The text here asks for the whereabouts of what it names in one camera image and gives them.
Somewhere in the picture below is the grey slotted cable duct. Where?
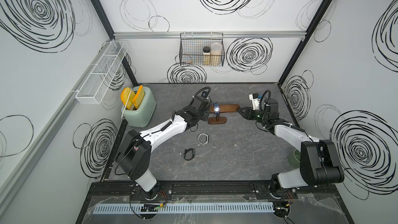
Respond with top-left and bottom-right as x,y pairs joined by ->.
92,202 -> 275,215

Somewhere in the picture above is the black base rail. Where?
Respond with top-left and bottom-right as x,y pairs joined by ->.
85,180 -> 337,201

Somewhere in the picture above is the orange sponge toast slice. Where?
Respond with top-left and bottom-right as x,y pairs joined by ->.
132,86 -> 145,109

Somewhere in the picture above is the black wire wall basket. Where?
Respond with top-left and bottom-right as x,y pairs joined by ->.
178,32 -> 226,67

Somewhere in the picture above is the green bowl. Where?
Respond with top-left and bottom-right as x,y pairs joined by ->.
288,149 -> 301,168

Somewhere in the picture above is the blue translucent watch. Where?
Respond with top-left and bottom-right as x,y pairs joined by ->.
214,103 -> 220,121

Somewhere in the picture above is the yellow sponge toast slice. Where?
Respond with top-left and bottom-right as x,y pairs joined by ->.
120,88 -> 136,110

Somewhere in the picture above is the white wire wall shelf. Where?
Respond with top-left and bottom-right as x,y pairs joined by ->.
75,40 -> 129,105

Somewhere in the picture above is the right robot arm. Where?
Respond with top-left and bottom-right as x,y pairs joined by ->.
237,99 -> 345,191

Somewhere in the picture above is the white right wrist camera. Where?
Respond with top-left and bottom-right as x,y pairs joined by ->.
249,93 -> 263,110

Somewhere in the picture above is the dark lid spice jar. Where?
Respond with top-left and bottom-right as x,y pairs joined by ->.
202,46 -> 211,66

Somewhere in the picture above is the mint green toaster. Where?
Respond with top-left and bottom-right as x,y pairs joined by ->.
121,86 -> 156,128

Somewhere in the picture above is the white lid plastic jar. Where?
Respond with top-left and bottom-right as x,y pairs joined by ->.
210,43 -> 223,66

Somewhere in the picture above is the black corrugated cable hose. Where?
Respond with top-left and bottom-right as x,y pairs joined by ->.
258,89 -> 272,111

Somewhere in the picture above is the black smart band watch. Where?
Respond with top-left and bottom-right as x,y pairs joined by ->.
183,148 -> 196,161

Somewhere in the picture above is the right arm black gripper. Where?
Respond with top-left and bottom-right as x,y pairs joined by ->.
236,107 -> 267,124

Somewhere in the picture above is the dark wooden watch stand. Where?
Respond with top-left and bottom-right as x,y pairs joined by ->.
207,104 -> 240,125

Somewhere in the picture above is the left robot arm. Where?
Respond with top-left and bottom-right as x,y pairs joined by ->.
115,94 -> 212,198

